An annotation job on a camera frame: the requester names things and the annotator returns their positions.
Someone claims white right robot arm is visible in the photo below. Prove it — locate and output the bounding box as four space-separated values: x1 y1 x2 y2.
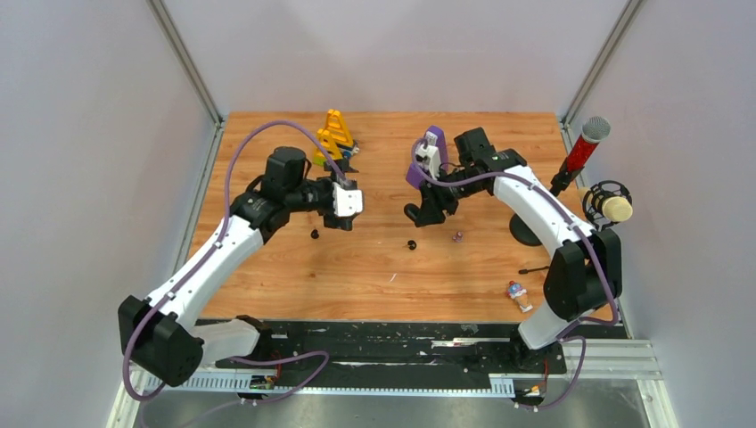
404 128 622 373

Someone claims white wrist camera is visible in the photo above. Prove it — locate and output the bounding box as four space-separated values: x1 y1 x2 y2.
414 142 441 179
332 180 364 218

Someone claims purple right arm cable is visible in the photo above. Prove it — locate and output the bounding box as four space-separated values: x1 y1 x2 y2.
410 136 621 412

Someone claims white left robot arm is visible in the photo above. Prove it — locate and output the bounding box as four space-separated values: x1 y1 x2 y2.
118 146 364 387

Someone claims red microphone on stand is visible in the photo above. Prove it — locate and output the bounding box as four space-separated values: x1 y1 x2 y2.
509 116 611 246

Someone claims small toy figure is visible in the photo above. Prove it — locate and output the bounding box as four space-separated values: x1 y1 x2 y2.
506 281 533 313

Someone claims purple metronome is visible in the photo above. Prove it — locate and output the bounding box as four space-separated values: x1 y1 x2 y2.
406 126 448 189

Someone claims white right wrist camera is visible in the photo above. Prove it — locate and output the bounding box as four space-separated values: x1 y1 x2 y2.
414 142 441 179

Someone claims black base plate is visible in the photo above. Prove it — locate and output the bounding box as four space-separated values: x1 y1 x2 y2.
245 320 568 390

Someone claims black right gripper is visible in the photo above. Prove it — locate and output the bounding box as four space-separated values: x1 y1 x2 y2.
415 169 483 228

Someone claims yellow toy block tower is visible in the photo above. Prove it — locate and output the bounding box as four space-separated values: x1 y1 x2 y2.
312 128 344 166

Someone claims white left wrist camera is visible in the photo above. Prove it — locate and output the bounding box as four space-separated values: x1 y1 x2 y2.
332 180 364 218

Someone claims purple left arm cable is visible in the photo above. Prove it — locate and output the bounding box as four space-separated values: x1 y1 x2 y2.
122 120 357 408

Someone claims yellow toy block on car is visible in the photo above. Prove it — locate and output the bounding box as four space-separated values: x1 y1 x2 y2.
324 109 360 158

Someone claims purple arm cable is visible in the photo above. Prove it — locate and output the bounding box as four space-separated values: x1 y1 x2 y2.
410 136 621 412
122 120 357 408

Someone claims beige microphone in shock mount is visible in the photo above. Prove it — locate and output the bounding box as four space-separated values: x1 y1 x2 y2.
578 180 634 231

